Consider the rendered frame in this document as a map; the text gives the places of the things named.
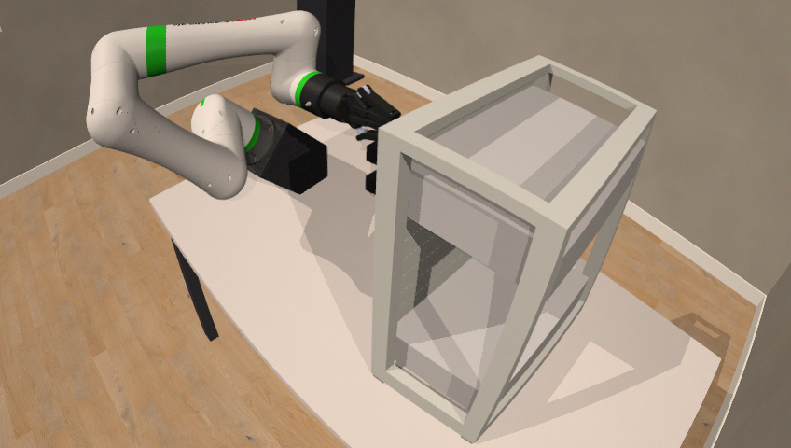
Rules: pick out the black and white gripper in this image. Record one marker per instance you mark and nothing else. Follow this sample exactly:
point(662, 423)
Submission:
point(337, 100)

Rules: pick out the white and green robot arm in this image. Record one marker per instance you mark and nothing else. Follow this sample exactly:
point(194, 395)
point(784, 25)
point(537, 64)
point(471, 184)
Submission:
point(118, 118)

